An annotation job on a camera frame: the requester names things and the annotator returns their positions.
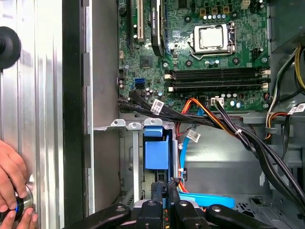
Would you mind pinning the black PC case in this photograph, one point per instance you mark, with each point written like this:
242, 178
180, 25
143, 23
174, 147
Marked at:
72, 95

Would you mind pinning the metal optical drive cage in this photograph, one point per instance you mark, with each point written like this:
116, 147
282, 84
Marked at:
293, 156

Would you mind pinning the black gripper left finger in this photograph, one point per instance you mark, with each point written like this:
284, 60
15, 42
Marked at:
150, 217

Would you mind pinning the silver CPU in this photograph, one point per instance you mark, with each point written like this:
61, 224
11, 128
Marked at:
210, 37

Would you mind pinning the green motherboard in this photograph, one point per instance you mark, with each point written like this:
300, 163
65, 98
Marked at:
181, 31

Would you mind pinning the person's left hand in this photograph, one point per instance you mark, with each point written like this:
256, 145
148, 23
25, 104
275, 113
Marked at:
12, 171

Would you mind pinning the person's right hand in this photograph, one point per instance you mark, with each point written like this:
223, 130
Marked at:
26, 220

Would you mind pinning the beige expansion slot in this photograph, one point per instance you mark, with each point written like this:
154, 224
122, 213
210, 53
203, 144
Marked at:
141, 33

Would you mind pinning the black graphics card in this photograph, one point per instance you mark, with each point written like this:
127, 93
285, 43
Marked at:
156, 28

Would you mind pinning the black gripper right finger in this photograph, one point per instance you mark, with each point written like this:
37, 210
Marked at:
188, 217

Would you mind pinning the metal socket cover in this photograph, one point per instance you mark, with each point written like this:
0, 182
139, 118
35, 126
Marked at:
196, 39

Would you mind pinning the metal disk bay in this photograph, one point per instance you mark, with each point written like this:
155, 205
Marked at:
135, 155

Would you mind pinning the black RAM slot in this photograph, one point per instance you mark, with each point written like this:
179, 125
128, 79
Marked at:
214, 74
214, 86

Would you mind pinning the grey power supply unit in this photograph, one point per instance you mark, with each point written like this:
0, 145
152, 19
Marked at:
288, 21

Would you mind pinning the black round knob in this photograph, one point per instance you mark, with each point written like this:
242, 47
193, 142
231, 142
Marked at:
9, 47

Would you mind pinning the hard disk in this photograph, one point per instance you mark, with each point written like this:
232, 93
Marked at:
157, 155

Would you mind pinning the CPU socket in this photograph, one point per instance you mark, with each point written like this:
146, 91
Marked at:
228, 31

